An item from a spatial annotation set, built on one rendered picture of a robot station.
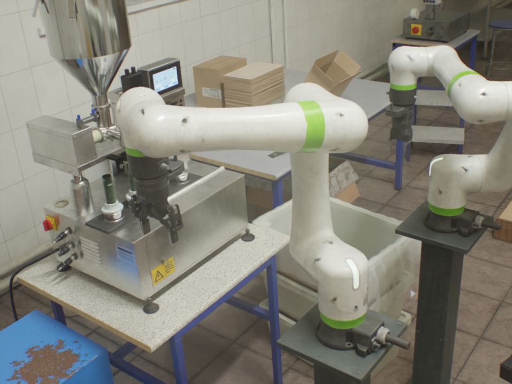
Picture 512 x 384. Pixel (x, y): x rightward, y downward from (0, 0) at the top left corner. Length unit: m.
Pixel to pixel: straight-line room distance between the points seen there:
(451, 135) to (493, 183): 2.84
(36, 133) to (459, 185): 1.45
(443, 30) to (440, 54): 3.92
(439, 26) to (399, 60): 3.94
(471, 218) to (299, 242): 0.72
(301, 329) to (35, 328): 1.12
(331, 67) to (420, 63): 1.72
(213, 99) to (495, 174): 2.26
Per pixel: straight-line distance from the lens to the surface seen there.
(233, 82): 3.76
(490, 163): 2.11
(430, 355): 2.52
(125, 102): 1.32
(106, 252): 2.16
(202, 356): 3.08
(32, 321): 2.51
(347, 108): 1.38
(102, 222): 2.13
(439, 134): 4.98
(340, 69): 3.81
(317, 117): 1.33
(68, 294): 2.33
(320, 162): 1.57
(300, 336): 1.71
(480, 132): 5.63
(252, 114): 1.28
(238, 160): 3.18
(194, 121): 1.23
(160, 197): 1.41
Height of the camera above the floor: 2.02
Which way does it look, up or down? 26 degrees down
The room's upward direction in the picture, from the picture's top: 4 degrees counter-clockwise
